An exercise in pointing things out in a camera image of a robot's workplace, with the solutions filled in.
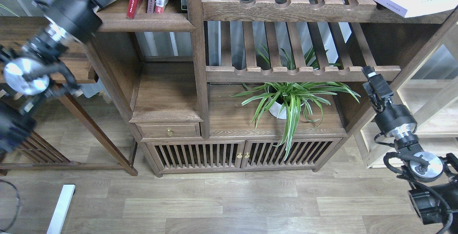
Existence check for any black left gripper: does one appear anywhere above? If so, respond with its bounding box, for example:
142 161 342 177
44 0 111 42

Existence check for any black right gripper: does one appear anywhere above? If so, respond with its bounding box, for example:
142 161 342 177
362 66 417 138

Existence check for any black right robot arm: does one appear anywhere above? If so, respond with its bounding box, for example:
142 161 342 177
362 66 458 234

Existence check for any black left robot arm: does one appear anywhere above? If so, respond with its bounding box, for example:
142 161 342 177
0 0 112 152

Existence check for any dark wooden side table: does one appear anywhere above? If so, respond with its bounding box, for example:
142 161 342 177
1 17 138 176

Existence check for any spider plant in white pot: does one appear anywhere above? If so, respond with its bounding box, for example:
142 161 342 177
229 44 361 161

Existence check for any dark wooden bookshelf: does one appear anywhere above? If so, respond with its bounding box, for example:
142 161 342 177
84 0 457 176

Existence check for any light wooden shelf frame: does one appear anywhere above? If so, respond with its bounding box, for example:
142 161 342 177
354 23 458 169

